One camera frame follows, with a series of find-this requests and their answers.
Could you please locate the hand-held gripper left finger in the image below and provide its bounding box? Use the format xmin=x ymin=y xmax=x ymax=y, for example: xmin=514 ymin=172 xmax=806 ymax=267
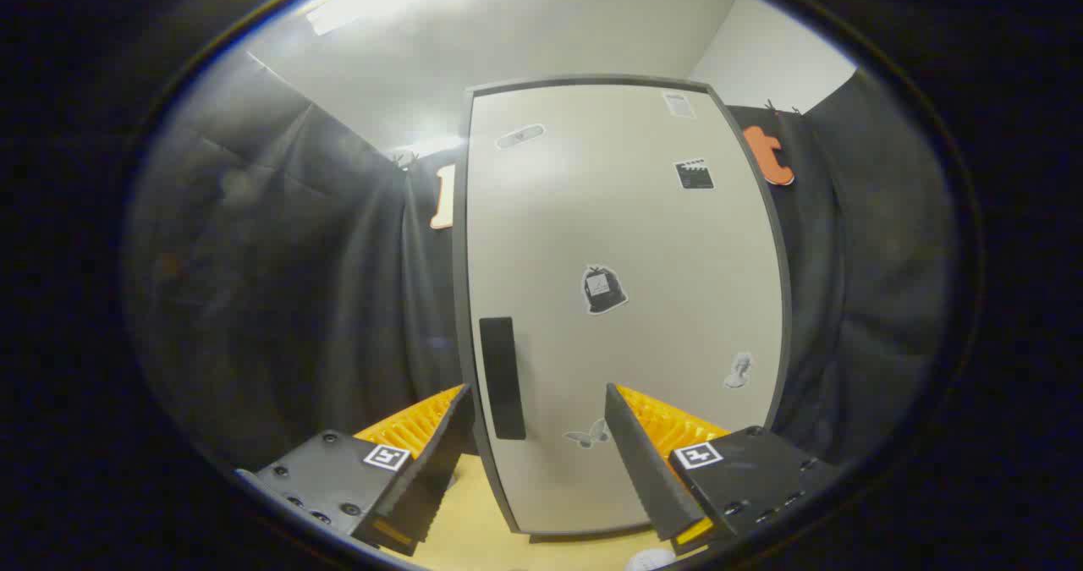
xmin=235 ymin=383 xmax=476 ymax=557

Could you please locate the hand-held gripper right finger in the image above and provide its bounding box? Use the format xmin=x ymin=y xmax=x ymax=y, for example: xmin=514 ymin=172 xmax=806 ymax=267
xmin=604 ymin=382 xmax=843 ymax=555

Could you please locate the black door handle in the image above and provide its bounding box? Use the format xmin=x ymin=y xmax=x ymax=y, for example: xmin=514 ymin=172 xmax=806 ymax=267
xmin=479 ymin=317 xmax=527 ymax=441

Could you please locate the grey shoe cabinet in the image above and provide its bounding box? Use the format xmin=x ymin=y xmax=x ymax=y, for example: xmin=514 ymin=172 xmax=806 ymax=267
xmin=453 ymin=74 xmax=794 ymax=543

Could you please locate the white shoe cabinet door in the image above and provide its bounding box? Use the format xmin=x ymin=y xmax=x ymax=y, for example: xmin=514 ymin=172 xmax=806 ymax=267
xmin=465 ymin=83 xmax=783 ymax=535

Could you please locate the black backdrop cloth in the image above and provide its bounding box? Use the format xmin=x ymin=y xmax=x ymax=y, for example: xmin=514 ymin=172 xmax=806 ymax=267
xmin=127 ymin=51 xmax=957 ymax=470

